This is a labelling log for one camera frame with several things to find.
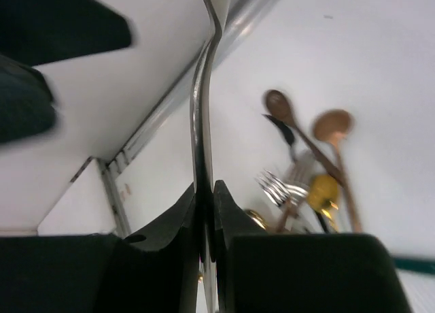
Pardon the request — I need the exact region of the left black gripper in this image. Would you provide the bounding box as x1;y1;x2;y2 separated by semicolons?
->
1;0;132;143

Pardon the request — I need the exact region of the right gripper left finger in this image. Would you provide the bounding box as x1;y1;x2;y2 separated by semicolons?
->
1;188;199;312

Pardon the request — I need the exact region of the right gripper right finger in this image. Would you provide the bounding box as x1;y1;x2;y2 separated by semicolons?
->
214;180;411;312

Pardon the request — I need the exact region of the silver spoon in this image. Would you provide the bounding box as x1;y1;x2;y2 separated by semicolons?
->
190;0;230;312

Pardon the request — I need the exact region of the copper spoon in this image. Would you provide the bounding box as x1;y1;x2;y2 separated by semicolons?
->
313;109;363;233

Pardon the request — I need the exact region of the silver fork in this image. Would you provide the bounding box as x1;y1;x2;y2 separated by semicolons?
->
285;150;316;188
256;170;308;208

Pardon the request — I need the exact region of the gold spoon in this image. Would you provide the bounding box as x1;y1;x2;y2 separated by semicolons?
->
307;174;339;232

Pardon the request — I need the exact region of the brown wooden spoon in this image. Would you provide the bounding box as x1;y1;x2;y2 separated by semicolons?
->
264;89;344;186

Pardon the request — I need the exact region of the green handle utensil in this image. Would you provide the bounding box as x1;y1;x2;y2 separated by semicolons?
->
393;257;435;275

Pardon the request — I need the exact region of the aluminium rail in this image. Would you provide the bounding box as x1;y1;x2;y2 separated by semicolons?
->
104;0;278;237

